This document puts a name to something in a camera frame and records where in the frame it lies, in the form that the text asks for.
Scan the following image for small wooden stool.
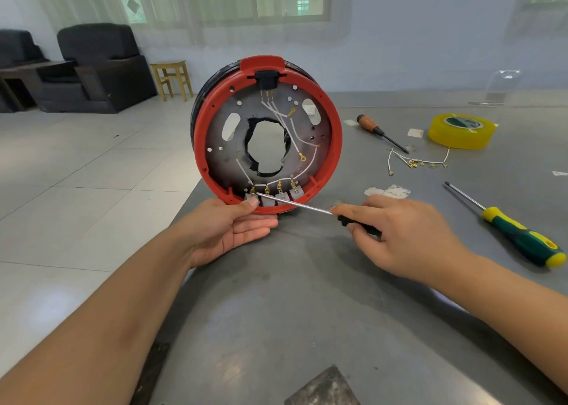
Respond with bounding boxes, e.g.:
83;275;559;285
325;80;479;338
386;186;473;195
150;60;195;102

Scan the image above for grey metal table bracket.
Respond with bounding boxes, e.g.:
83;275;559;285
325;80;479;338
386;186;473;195
131;341;172;405

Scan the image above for orange handle screwdriver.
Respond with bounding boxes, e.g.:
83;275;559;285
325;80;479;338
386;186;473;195
357;114;411;155

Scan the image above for crumpled white tape piece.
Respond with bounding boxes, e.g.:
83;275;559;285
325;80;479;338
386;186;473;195
364;184;413;199

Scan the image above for person's left hand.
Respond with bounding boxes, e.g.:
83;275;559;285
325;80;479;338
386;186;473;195
173;195;279;268

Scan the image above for dark coffee table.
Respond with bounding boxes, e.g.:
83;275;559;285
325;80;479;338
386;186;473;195
0;60;79;112

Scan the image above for person's right hand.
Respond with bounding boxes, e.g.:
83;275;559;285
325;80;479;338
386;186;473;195
331;195;472;286

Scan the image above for green yellow handle screwdriver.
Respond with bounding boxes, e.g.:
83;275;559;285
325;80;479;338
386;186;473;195
444;181;567;269

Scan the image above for person's left forearm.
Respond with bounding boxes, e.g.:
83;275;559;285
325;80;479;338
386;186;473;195
0;236;196;405

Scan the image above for black sofa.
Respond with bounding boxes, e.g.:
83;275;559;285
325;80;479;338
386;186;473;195
0;30;50;113

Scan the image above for person's right forearm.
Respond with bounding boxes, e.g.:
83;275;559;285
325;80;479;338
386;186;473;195
444;258;568;393

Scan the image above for black armchair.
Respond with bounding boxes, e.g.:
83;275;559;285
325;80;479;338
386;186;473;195
40;23;158;114

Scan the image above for yellow tape roll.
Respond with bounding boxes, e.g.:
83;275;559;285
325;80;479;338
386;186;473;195
428;113;499;150

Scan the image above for sheer white curtain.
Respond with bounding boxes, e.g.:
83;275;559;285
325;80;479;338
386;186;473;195
27;0;354;47
506;0;568;40

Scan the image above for red round appliance base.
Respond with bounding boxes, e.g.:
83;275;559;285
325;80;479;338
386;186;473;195
191;55;344;215

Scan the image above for teal handle screwdriver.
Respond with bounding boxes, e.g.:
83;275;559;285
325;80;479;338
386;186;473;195
256;193;383;237

